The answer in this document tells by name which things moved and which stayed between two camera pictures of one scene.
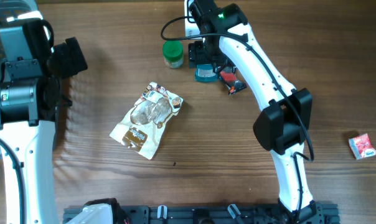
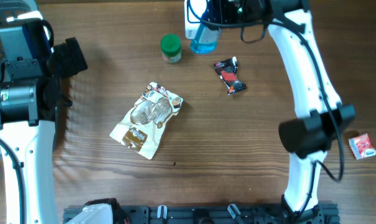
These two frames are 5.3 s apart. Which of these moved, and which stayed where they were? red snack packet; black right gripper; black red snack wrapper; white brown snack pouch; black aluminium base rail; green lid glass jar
Moved: black right gripper; green lid glass jar
Stayed: white brown snack pouch; black aluminium base rail; red snack packet; black red snack wrapper
